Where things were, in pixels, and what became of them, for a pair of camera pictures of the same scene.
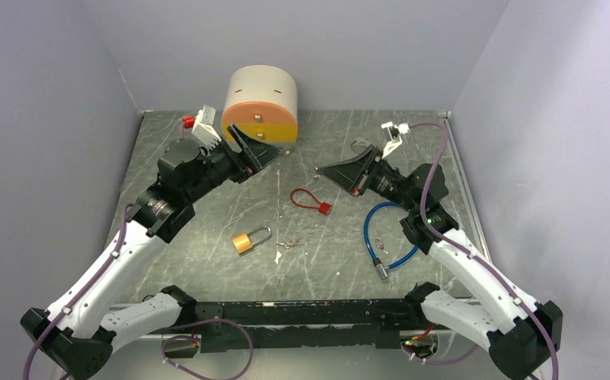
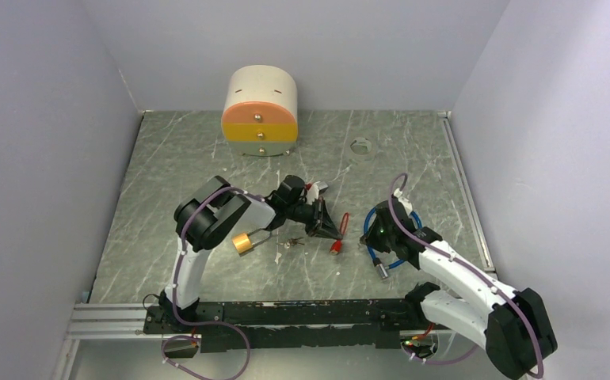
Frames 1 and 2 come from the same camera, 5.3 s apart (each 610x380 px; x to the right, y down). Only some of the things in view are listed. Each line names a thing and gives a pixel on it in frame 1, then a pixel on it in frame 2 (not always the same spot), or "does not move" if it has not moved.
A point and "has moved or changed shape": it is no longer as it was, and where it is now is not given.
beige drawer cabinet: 261,100 does not move
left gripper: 253,156 -> 322,218
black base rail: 232,327 does not move
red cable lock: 323,207 has moved or changed shape
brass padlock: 242,241 does not move
